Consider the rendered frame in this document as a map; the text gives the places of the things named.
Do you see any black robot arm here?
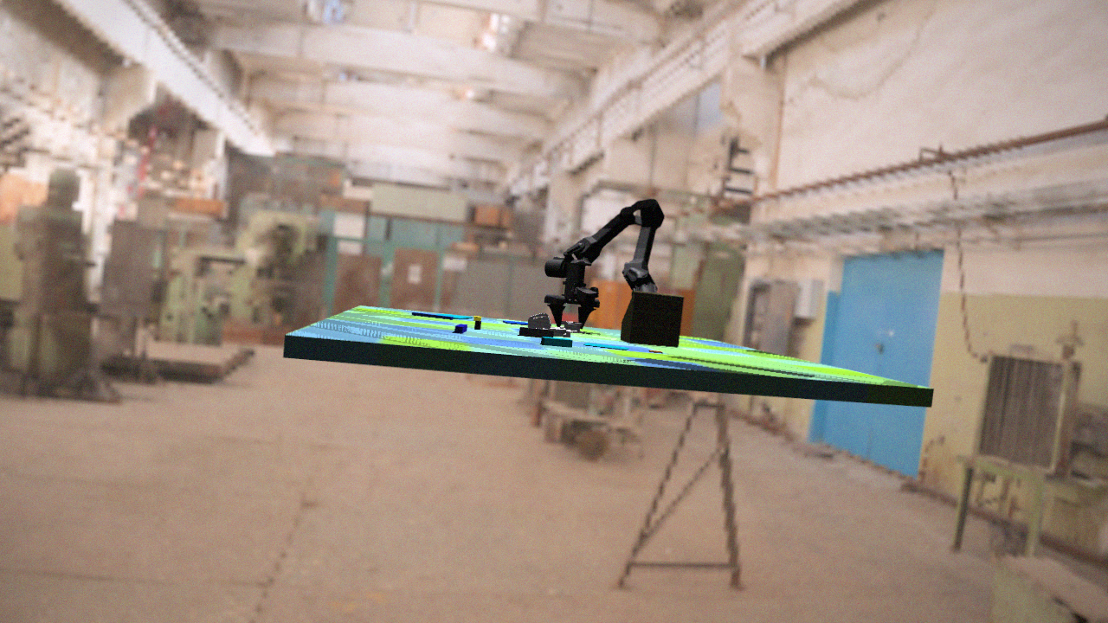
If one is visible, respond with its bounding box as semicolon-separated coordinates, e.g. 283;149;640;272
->
544;200;664;303

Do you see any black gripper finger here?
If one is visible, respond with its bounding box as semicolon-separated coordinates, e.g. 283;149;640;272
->
578;307;596;329
547;305;566;327

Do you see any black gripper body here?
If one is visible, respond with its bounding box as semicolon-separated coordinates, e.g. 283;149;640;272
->
544;279;601;308

